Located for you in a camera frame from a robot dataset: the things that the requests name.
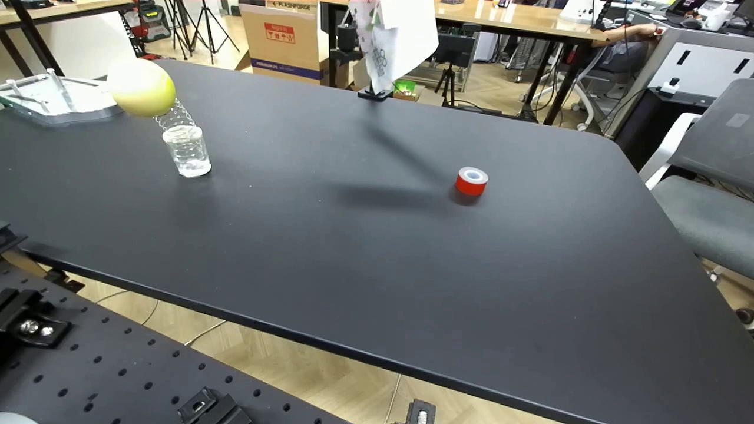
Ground clear plastic cup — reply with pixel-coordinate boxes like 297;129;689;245
162;124;212;178

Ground grey office chair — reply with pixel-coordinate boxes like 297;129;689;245
638;77;754;278

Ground red tape roll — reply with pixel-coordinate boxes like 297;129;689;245
456;168;489;198

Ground clear acrylic rack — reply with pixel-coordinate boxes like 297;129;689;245
0;70;121;127

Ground black perforated breadboard plate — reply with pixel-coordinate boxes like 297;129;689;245
0;243;344;424

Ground wooden background table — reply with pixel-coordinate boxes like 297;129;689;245
320;0;670;127

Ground white towel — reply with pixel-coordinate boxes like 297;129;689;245
347;0;440;96

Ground cardboard box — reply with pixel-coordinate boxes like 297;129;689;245
241;0;327;85

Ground yellow-green ball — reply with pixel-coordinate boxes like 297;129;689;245
106;59;177;117

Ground black camera tripod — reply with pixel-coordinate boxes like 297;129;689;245
437;66;457;109

